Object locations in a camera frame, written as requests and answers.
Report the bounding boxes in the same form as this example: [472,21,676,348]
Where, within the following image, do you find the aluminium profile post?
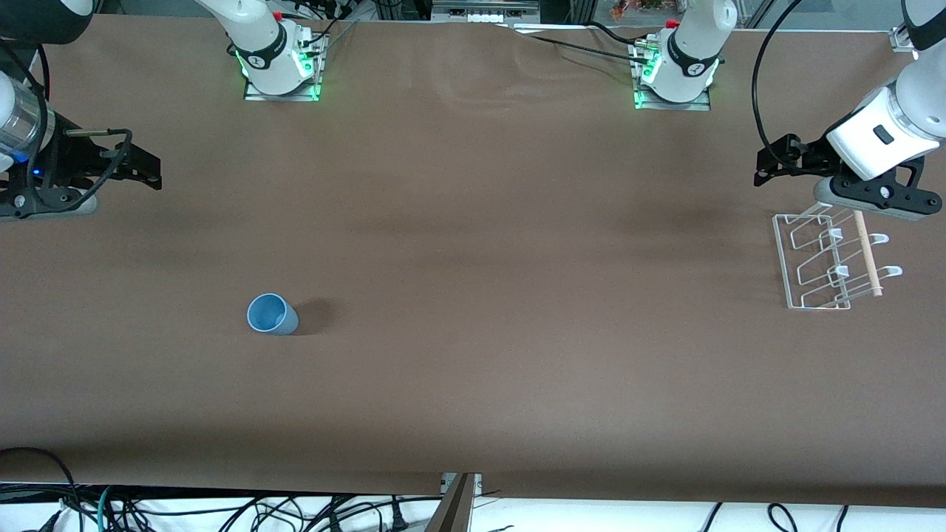
[424,473,483,532]

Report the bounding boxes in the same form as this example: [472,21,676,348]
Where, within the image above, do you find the metal frame white connectors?
[432,0,541,24]

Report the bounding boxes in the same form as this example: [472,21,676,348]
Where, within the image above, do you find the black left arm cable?
[752,0,806,175]

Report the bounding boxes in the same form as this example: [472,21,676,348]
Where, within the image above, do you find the brown table cover sheet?
[0,13,946,511]

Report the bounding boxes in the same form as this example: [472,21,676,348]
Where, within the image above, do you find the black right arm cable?
[0,41,135,216]

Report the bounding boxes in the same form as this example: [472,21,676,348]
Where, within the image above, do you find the black cable on table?
[586,20,651,49]
[510,26,653,67]

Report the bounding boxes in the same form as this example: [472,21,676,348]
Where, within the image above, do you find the thick black floor cable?
[0,446,79,518]

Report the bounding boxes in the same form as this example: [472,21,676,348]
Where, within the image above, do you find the white wire cup rack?
[772,203,904,311]

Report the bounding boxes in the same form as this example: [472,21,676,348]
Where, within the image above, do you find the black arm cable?
[0,41,135,216]
[752,0,806,175]

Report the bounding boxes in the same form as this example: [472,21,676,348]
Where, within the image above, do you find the wooden rack rod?
[853,209,885,298]

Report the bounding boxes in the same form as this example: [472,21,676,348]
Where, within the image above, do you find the blue plastic cup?
[247,293,300,337]

